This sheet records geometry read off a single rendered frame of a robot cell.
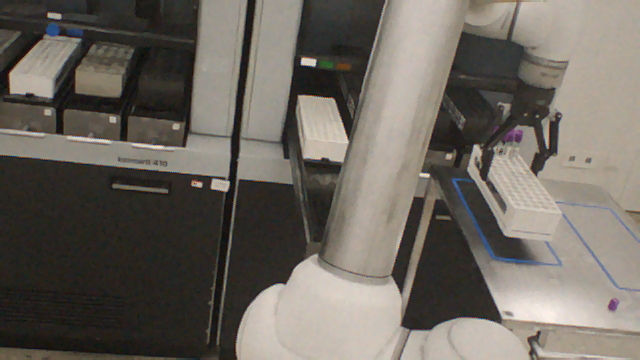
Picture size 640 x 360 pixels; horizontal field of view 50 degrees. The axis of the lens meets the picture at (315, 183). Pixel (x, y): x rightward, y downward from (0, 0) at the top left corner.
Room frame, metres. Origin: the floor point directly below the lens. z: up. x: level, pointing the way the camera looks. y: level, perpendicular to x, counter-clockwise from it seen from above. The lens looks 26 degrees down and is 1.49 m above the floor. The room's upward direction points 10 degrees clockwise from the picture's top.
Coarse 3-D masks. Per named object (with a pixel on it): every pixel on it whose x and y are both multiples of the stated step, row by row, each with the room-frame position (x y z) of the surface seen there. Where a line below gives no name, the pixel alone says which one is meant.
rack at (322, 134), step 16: (304, 96) 1.75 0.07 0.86; (304, 112) 1.64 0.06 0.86; (320, 112) 1.67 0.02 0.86; (336, 112) 1.68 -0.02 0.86; (304, 128) 1.53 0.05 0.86; (320, 128) 1.55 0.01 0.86; (336, 128) 1.57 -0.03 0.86; (304, 144) 1.48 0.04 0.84; (320, 144) 1.47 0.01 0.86; (336, 144) 1.48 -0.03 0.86; (336, 160) 1.48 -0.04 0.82
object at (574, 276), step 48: (432, 192) 1.53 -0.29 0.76; (480, 192) 1.45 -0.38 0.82; (576, 192) 1.55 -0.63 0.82; (480, 240) 1.22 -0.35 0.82; (528, 240) 1.26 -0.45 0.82; (576, 240) 1.29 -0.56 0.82; (624, 240) 1.33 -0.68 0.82; (528, 288) 1.07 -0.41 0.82; (576, 288) 1.10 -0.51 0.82; (624, 288) 1.13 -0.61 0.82; (528, 336) 0.98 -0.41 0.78; (624, 336) 1.00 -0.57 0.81
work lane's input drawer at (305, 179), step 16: (288, 112) 1.77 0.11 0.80; (288, 128) 1.70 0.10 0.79; (288, 144) 1.64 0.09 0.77; (304, 160) 1.45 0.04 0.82; (320, 160) 1.47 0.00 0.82; (304, 176) 1.37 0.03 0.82; (320, 176) 1.41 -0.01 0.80; (336, 176) 1.43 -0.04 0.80; (304, 192) 1.32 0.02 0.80; (320, 192) 1.34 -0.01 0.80; (304, 208) 1.25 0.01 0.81; (320, 208) 1.26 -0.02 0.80; (304, 224) 1.19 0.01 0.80; (320, 224) 1.20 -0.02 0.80; (304, 240) 1.15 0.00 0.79; (320, 240) 1.13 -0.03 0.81; (304, 256) 1.12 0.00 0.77
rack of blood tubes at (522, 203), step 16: (496, 160) 1.42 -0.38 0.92; (512, 160) 1.43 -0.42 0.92; (496, 176) 1.32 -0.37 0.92; (512, 176) 1.34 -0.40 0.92; (528, 176) 1.35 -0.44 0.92; (496, 192) 1.36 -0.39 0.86; (512, 192) 1.26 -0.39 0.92; (528, 192) 1.27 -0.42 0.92; (544, 192) 1.29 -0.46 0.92; (496, 208) 1.26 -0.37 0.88; (512, 208) 1.19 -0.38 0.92; (528, 208) 1.20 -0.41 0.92; (544, 208) 1.22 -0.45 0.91; (512, 224) 1.19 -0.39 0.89; (528, 224) 1.19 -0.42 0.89; (544, 224) 1.19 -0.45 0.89
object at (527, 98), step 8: (520, 80) 1.37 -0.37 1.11; (520, 88) 1.35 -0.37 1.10; (528, 88) 1.34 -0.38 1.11; (536, 88) 1.34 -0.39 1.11; (552, 88) 1.35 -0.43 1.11; (520, 96) 1.35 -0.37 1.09; (528, 96) 1.34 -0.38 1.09; (536, 96) 1.33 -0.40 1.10; (544, 96) 1.34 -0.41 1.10; (552, 96) 1.35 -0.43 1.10; (512, 104) 1.36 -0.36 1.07; (520, 104) 1.36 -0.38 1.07; (528, 104) 1.35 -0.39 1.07; (536, 104) 1.33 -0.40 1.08; (544, 104) 1.34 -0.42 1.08; (512, 112) 1.36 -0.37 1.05; (520, 112) 1.36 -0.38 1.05; (528, 112) 1.36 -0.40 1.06; (544, 112) 1.36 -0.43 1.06; (528, 120) 1.36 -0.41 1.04
